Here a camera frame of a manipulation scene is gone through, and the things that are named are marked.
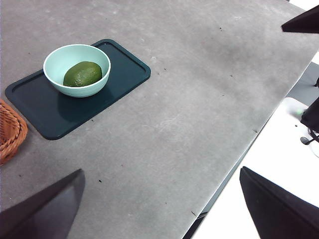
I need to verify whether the brown wicker basket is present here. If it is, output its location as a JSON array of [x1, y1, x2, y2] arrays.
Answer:
[[0, 98, 28, 166]]

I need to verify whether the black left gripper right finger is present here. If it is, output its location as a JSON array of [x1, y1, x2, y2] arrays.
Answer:
[[239, 166, 319, 239]]

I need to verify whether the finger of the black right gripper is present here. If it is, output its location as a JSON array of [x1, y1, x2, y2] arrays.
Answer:
[[281, 4, 319, 34]]

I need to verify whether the green avocado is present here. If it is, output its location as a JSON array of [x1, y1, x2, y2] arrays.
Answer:
[[63, 61, 103, 88]]

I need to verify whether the thin black cable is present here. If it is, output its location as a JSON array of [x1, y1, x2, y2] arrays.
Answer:
[[300, 131, 319, 145]]

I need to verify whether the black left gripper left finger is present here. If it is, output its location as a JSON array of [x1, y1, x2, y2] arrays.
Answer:
[[0, 168, 86, 239]]

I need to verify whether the black rectangular tray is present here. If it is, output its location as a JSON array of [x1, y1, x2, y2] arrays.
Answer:
[[4, 38, 152, 140]]

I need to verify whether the teal ribbed bowl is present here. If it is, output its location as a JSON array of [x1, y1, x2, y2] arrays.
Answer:
[[43, 44, 111, 98]]

